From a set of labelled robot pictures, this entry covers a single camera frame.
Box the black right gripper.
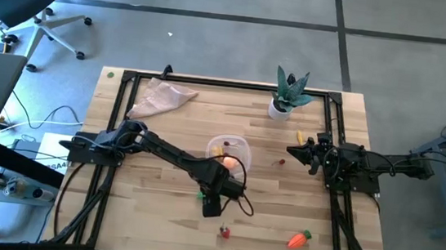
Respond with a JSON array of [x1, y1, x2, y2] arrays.
[[285, 129, 336, 169]]

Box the clear plastic tupperware container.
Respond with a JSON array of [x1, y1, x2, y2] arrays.
[[203, 132, 255, 181]]

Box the red toy strawberry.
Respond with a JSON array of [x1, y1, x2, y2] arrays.
[[218, 222, 232, 240]]

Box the green plant in white pot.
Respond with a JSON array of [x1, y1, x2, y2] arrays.
[[267, 65, 318, 125]]

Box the orange toy carrot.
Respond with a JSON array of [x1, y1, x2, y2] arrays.
[[287, 227, 314, 250]]

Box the pale pink cloth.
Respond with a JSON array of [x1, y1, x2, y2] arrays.
[[125, 75, 202, 126]]

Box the white paper sheet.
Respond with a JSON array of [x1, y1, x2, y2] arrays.
[[33, 131, 78, 176]]

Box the black desk leg beam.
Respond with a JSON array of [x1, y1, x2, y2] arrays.
[[0, 140, 69, 189]]

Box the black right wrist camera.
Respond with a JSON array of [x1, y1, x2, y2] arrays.
[[308, 159, 322, 177]]

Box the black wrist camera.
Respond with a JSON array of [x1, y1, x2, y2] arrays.
[[308, 159, 322, 177], [200, 192, 225, 220]]

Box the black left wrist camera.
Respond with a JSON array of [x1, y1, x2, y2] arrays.
[[200, 192, 225, 220]]

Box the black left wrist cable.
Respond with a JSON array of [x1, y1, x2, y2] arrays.
[[217, 153, 261, 218]]

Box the black aluminium table frame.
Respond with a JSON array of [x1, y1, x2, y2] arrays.
[[40, 62, 406, 250]]

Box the white floor cable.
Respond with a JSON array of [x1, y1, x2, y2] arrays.
[[0, 114, 85, 138]]

